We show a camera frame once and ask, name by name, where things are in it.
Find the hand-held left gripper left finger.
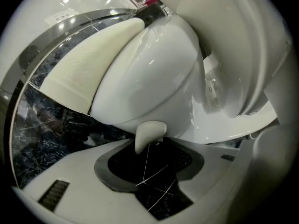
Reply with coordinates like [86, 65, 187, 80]
[94, 146, 147, 193]

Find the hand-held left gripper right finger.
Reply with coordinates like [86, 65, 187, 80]
[163, 143, 205, 182]

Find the white toilet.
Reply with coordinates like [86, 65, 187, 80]
[90, 0, 295, 147]

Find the cream foam pad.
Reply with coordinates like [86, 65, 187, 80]
[41, 17, 145, 114]

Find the white wall sign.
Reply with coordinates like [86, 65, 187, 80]
[45, 9, 80, 26]

